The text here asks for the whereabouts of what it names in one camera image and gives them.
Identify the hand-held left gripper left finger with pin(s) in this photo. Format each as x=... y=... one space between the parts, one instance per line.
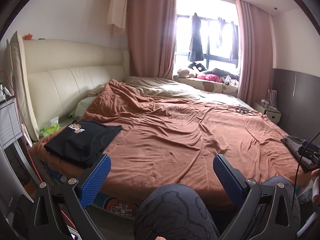
x=96 y=180

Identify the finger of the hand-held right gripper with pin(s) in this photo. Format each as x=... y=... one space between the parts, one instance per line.
x=307 y=144

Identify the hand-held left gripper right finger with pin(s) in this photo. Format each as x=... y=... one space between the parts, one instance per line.
x=228 y=180

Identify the dark grey garment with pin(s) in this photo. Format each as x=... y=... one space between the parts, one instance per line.
x=292 y=145

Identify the black paw print t-shirt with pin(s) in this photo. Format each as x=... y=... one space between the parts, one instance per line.
x=92 y=135

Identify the dark clothes pile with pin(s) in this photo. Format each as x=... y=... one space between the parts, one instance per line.
x=225 y=72

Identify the person's right hand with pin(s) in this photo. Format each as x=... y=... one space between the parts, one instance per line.
x=317 y=180

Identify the printed bed sheet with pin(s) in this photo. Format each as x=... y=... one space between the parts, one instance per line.
x=120 y=203

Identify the white nightstand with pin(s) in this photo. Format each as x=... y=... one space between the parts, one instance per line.
x=271 y=115

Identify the striped gift bag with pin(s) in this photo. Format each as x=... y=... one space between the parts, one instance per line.
x=272 y=97

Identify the person's grey patterned pants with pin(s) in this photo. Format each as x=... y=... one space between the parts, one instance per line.
x=175 y=210

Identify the green tissue pack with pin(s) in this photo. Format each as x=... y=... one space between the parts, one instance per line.
x=50 y=129

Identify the orange blanket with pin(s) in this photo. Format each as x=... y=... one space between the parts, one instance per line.
x=175 y=135

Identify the bear print cushion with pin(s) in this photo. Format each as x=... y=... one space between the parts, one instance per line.
x=212 y=87

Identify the cream padded headboard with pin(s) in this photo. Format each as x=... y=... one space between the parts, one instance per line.
x=75 y=80

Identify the white side cabinet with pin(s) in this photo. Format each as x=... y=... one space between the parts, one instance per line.
x=10 y=122

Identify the pink plush toy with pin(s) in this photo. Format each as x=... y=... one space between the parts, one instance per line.
x=208 y=77

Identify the beige duvet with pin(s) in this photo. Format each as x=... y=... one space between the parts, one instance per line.
x=160 y=87

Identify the beige teddy bear plush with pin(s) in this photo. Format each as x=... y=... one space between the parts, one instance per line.
x=183 y=73

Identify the black and white plush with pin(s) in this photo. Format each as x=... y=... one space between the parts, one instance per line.
x=197 y=67

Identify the window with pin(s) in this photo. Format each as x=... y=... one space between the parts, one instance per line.
x=212 y=42

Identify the long dark hanging garment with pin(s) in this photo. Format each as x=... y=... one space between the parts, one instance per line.
x=196 y=40

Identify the small orange object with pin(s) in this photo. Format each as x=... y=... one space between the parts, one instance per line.
x=28 y=36

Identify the cream cloth cover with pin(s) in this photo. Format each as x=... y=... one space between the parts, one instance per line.
x=117 y=7

